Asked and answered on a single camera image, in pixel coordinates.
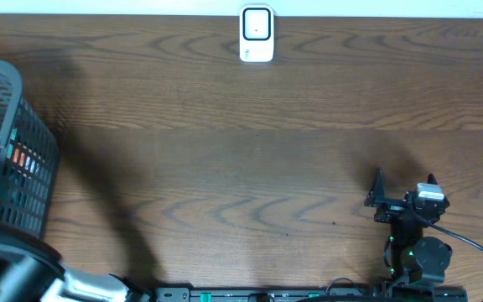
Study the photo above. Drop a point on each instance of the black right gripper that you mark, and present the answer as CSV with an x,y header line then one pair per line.
x,y
376,196

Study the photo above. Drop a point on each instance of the white barcode scanner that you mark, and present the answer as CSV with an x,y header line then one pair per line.
x,y
256,33

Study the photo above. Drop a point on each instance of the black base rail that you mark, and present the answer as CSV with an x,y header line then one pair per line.
x,y
181,294

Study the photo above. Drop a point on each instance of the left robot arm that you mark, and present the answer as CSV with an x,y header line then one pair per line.
x,y
31,270

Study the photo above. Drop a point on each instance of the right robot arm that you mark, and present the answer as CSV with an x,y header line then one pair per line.
x,y
417,263

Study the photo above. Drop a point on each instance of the grey plastic mesh basket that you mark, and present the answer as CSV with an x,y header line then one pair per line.
x,y
29,158

